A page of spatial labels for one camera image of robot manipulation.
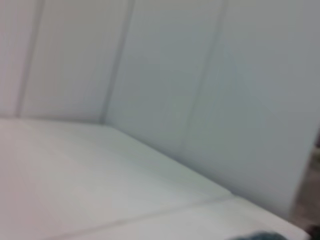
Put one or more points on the blue denim shorts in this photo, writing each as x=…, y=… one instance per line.
x=267, y=237

